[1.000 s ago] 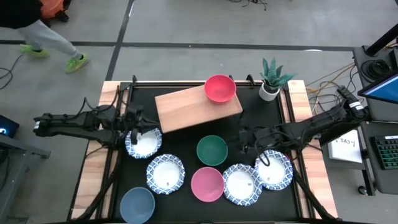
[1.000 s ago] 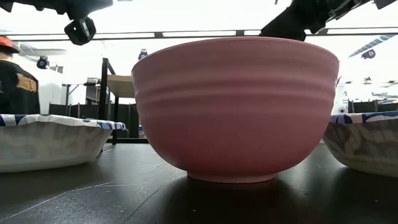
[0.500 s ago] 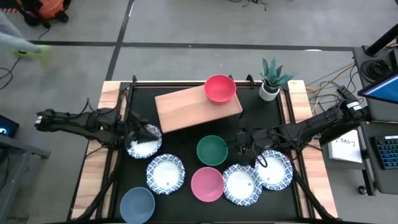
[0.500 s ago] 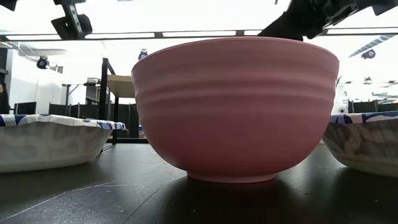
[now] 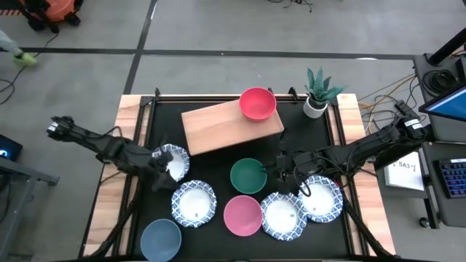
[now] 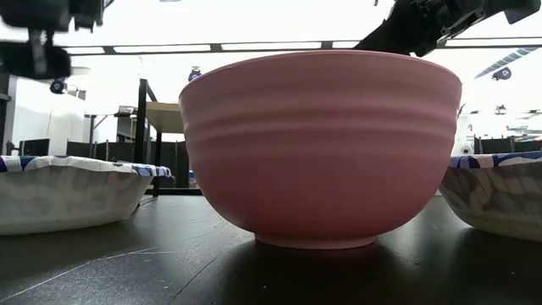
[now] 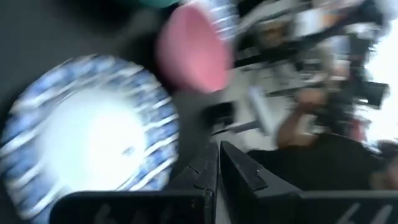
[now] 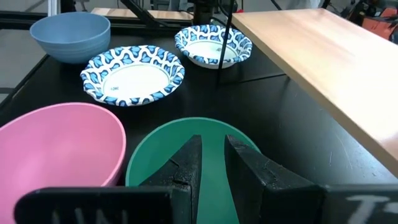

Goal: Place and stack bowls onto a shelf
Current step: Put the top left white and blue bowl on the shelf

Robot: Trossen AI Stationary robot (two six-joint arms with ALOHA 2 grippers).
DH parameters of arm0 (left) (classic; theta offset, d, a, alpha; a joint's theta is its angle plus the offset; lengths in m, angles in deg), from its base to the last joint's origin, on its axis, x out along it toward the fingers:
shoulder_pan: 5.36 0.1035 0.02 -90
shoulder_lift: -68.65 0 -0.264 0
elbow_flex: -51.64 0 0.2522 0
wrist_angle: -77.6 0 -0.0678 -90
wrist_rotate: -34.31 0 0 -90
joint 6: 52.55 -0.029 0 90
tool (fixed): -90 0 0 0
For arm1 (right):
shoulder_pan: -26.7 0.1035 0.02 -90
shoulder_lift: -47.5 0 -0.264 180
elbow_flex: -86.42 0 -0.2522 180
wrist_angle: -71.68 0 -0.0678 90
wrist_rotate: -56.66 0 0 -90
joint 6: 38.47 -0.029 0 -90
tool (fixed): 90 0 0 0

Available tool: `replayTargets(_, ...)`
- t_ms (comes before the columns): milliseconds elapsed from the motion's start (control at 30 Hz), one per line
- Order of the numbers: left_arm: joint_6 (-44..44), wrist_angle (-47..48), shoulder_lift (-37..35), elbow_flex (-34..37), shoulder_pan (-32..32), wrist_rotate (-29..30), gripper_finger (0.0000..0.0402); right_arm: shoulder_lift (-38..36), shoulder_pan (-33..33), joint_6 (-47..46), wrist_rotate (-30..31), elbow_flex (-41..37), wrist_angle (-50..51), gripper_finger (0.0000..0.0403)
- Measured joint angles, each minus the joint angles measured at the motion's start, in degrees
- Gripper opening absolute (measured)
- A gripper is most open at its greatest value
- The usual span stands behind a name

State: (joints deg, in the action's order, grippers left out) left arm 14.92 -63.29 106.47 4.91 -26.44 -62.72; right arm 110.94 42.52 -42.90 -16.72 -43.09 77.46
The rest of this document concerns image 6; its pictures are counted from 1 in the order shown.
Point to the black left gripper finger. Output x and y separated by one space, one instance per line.
17 61

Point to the blue patterned paper plate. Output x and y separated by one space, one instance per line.
63 199
499 199

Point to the white background appliance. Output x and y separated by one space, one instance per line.
465 140

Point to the black background monitor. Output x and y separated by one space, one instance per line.
34 147

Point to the black aluminium table frame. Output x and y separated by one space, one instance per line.
140 123

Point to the black overhead beam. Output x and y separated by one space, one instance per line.
216 47

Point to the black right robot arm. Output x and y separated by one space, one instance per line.
521 8

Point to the pink ribbed plastic bowl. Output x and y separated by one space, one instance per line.
322 148

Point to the black table mat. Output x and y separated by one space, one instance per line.
127 271

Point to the black low partition panel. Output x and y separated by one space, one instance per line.
110 151
493 146

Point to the wooden board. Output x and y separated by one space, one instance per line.
165 116

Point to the black ceiling fixture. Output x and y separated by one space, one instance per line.
57 87
502 74
195 75

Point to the grey background desk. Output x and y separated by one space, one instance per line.
127 127

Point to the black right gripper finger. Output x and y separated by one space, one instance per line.
402 34

